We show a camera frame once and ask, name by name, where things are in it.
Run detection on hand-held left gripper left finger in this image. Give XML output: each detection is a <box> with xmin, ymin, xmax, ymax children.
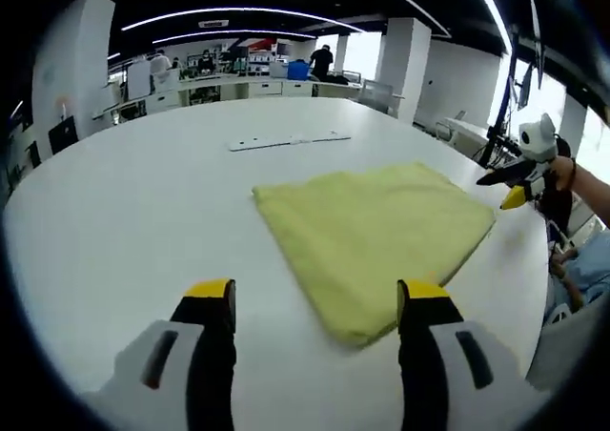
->
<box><xmin>83</xmin><ymin>277</ymin><xmax>238</xmax><ymax>431</ymax></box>

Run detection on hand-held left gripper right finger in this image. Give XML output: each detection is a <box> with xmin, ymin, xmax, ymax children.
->
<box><xmin>396</xmin><ymin>277</ymin><xmax>549</xmax><ymax>431</ymax></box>

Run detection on yellow garment with dark sleeves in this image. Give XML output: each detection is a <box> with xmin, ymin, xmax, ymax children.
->
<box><xmin>251</xmin><ymin>161</ymin><xmax>497</xmax><ymax>351</ymax></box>

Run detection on person's right hand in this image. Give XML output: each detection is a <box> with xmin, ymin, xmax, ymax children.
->
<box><xmin>547</xmin><ymin>155</ymin><xmax>577</xmax><ymax>192</ymax></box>

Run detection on black equipment stand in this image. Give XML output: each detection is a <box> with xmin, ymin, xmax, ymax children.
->
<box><xmin>478</xmin><ymin>25</ymin><xmax>521</xmax><ymax>166</ymax></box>

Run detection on grey mesh office chair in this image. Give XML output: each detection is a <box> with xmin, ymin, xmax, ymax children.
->
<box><xmin>358</xmin><ymin>79</ymin><xmax>395</xmax><ymax>113</ymax></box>

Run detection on white perforated flat strip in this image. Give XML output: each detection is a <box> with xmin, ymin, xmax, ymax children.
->
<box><xmin>228</xmin><ymin>133</ymin><xmax>353</xmax><ymax>153</ymax></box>

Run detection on black flat monitor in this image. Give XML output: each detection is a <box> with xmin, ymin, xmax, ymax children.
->
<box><xmin>48</xmin><ymin>114</ymin><xmax>80</xmax><ymax>155</ymax></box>

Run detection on white counter cabinets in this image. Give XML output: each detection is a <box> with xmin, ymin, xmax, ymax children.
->
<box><xmin>142</xmin><ymin>71</ymin><xmax>363</xmax><ymax>113</ymax></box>

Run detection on white rolling board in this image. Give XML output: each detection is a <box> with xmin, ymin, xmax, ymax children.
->
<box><xmin>127</xmin><ymin>62</ymin><xmax>153</xmax><ymax>100</ymax></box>

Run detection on long curved ceiling light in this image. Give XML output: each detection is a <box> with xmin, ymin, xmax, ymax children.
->
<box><xmin>121</xmin><ymin>5</ymin><xmax>366</xmax><ymax>32</ymax></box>

